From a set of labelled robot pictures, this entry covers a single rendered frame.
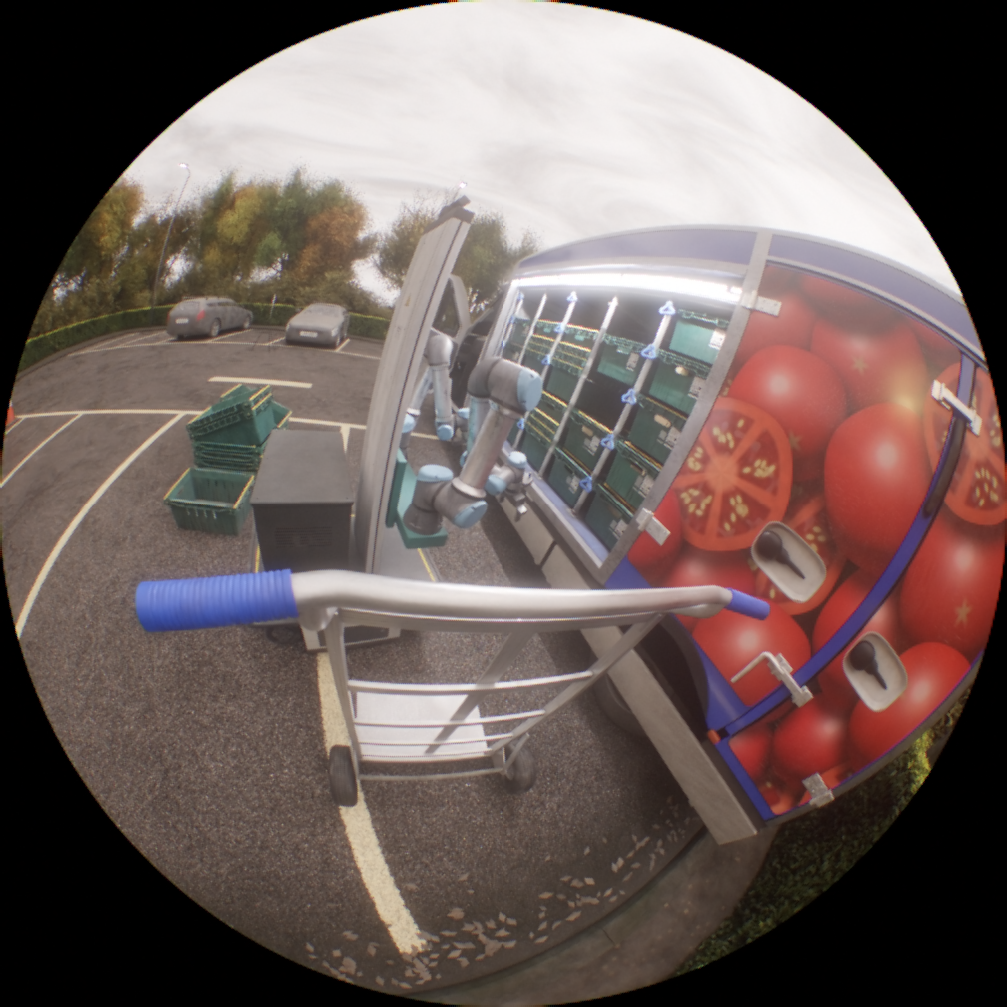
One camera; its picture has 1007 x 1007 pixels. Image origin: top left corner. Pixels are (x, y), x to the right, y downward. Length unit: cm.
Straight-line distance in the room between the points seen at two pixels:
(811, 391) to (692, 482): 59
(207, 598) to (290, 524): 82
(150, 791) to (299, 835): 68
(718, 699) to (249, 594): 133
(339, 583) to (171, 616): 13
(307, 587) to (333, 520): 81
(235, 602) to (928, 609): 137
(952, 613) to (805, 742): 64
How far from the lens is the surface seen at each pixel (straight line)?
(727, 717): 135
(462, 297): 428
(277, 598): 22
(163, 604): 24
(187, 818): 163
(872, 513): 114
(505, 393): 86
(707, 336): 162
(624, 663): 150
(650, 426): 160
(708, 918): 215
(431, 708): 149
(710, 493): 120
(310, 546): 109
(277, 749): 147
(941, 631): 127
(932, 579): 121
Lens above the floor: 140
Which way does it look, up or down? 28 degrees down
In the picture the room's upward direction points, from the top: 23 degrees clockwise
